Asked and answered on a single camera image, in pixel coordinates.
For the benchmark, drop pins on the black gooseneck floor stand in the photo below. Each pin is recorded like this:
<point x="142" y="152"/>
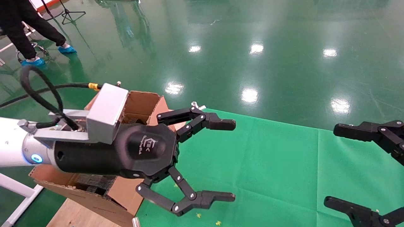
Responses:
<point x="58" y="13"/>

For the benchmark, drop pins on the green table cloth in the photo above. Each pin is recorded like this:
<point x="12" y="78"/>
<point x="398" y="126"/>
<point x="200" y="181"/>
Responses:
<point x="284" y="173"/>

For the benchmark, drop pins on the white metal frame stand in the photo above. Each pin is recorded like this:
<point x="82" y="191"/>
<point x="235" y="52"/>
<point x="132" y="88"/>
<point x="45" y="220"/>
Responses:
<point x="19" y="187"/>

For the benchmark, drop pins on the black round stool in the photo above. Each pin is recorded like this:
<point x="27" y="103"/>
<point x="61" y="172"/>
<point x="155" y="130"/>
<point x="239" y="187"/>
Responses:
<point x="42" y="49"/>

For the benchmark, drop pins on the person in black trousers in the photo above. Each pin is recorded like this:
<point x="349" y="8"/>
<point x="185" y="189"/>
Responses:
<point x="19" y="25"/>

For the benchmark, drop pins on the black tripod microphone stand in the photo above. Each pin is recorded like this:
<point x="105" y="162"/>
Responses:
<point x="71" y="12"/>

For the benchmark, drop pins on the silver camera mount bracket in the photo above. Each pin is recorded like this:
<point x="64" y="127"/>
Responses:
<point x="63" y="135"/>

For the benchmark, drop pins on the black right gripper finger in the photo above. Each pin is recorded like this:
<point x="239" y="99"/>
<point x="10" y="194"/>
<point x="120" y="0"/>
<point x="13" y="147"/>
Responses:
<point x="356" y="211"/>
<point x="366" y="130"/>

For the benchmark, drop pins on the large open cardboard carton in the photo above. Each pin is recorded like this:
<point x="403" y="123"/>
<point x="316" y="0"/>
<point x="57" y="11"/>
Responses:
<point x="94" y="205"/>

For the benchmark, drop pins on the blue shoe cover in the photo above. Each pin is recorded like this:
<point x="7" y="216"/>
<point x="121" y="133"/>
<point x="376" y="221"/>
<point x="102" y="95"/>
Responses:
<point x="67" y="49"/>
<point x="33" y="62"/>

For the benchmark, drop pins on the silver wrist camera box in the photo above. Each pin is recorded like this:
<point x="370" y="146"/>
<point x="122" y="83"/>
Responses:
<point x="105" y="113"/>

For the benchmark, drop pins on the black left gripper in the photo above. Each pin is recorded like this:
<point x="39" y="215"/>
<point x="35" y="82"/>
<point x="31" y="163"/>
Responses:
<point x="142" y="151"/>

